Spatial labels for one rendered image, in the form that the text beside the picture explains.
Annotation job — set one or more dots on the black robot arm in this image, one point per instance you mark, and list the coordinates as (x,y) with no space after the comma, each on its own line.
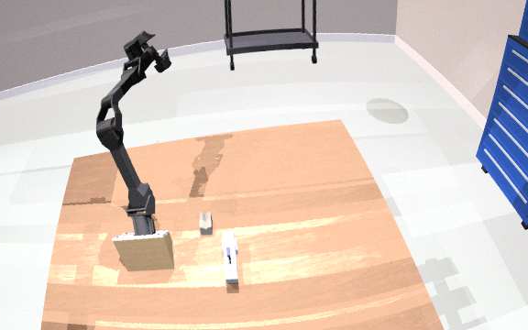
(110,133)

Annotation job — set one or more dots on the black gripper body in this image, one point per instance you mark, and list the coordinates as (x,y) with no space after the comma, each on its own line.
(152,54)

